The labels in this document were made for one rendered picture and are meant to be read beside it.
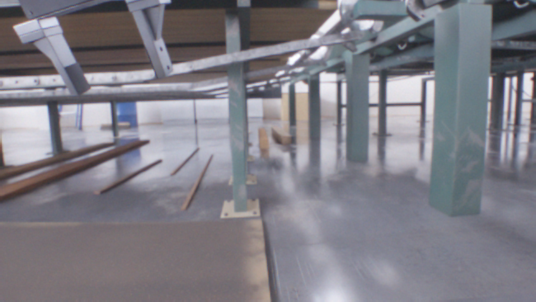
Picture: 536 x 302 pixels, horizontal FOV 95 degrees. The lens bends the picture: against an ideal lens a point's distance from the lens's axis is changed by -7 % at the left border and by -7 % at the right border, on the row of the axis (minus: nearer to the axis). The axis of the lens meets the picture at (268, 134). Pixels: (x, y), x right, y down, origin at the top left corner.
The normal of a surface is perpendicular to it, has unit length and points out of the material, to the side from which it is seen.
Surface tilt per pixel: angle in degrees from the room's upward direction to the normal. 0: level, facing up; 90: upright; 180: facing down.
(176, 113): 90
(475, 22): 90
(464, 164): 90
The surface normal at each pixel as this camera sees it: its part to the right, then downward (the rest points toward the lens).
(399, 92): 0.11, 0.13
